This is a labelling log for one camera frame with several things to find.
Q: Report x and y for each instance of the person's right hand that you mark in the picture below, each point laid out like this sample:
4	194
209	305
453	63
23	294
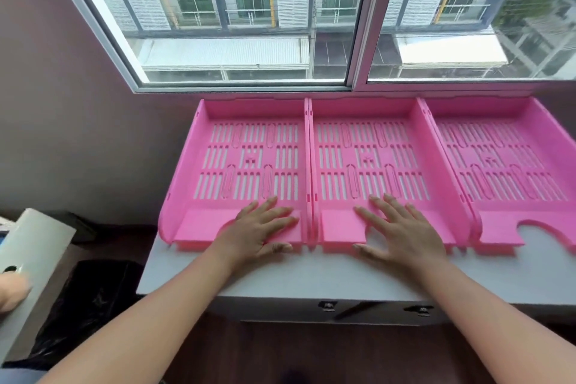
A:
405	239

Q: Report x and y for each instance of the person's left hand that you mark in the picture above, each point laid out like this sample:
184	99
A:
252	235

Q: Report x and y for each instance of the person's left thumb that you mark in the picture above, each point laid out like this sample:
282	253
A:
279	248

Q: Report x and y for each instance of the person's left middle finger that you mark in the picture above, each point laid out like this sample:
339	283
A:
280	216

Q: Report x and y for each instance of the person's left little finger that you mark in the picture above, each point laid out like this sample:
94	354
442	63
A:
249	210

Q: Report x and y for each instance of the person's right thumb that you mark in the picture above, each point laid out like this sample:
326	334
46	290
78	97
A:
369	252

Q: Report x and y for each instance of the person's right little finger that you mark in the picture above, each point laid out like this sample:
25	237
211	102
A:
411	219

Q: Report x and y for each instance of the person's right middle finger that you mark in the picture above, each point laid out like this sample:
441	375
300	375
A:
379	210

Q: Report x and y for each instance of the person's left forearm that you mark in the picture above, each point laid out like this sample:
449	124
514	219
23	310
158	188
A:
148	320

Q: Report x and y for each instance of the person's right forearm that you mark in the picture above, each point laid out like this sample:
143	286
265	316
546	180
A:
490	320

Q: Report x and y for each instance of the pink plastic paper tray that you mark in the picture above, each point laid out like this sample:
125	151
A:
360	163
202	163
508	163

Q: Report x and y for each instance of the black plastic trash bag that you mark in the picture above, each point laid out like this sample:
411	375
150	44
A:
85	307

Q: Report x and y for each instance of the grey board with hole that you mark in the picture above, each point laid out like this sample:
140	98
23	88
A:
33	253

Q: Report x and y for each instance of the metal table bracket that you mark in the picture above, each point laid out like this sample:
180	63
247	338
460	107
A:
328	306
423	309

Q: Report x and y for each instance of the grey aluminium window frame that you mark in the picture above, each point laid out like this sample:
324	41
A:
360	37

